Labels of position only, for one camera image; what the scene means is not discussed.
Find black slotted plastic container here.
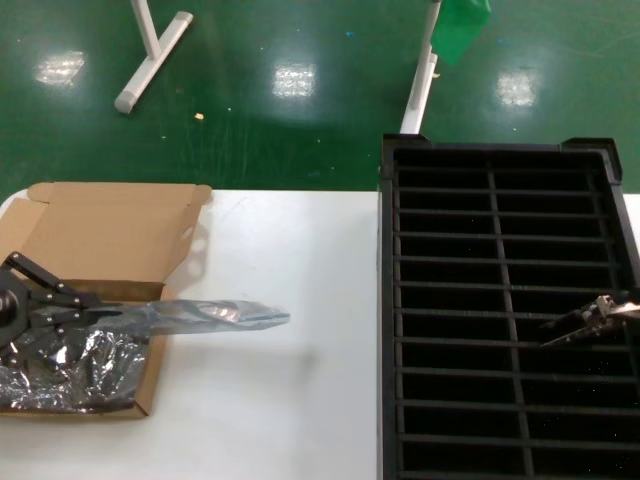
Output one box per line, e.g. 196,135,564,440
378,133,640,480

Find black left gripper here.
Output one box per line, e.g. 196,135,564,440
0,250,125,375

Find clear grey antistatic bag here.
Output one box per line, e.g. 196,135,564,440
94,298,292,335

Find silver bagged graphics cards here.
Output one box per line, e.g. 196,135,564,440
0,327,151,415

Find green tablecloth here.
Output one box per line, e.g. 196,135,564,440
430,0,494,67

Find white metal table leg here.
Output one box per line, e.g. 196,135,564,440
399,0,444,135
114,0,195,116

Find open brown cardboard box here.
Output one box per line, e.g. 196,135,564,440
0,182,214,420

